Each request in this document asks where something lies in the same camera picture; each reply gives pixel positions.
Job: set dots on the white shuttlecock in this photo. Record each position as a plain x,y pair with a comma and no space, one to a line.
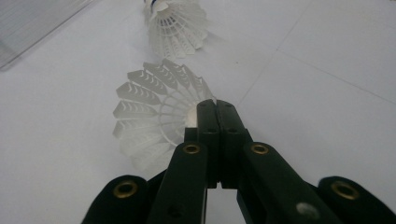
177,31
140,93

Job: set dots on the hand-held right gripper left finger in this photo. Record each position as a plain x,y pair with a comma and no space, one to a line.
186,186

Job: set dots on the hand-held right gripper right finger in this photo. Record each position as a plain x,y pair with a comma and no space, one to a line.
267,186

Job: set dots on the clear plastic container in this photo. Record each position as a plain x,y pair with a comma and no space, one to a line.
25,21

